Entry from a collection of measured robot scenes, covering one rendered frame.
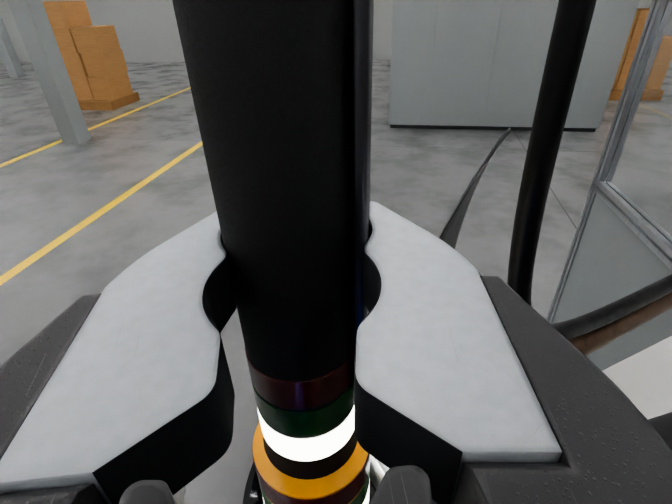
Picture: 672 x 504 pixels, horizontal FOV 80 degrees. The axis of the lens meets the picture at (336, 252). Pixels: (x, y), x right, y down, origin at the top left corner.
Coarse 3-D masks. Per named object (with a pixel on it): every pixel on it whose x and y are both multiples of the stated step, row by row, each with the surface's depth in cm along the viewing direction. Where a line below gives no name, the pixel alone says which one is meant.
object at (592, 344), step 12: (660, 300) 25; (636, 312) 24; (648, 312) 24; (660, 312) 25; (612, 324) 23; (624, 324) 23; (636, 324) 24; (588, 336) 22; (600, 336) 23; (612, 336) 23; (588, 348) 22
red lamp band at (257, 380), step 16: (352, 352) 12; (256, 368) 11; (352, 368) 12; (256, 384) 12; (272, 384) 11; (288, 384) 11; (304, 384) 11; (320, 384) 11; (336, 384) 11; (272, 400) 12; (288, 400) 11; (304, 400) 11; (320, 400) 11
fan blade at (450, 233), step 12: (504, 132) 38; (492, 156) 38; (480, 168) 37; (468, 192) 36; (468, 204) 46; (456, 216) 38; (444, 228) 36; (456, 228) 43; (444, 240) 38; (456, 240) 50
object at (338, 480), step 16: (256, 432) 15; (256, 448) 14; (256, 464) 14; (272, 464) 14; (352, 464) 14; (272, 480) 14; (288, 480) 13; (304, 480) 13; (320, 480) 13; (336, 480) 13; (352, 480) 14; (288, 496) 13; (304, 496) 13; (320, 496) 13
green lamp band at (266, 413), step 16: (352, 384) 12; (256, 400) 13; (336, 400) 12; (352, 400) 13; (272, 416) 12; (288, 416) 12; (304, 416) 12; (320, 416) 12; (336, 416) 12; (288, 432) 12; (304, 432) 12; (320, 432) 12
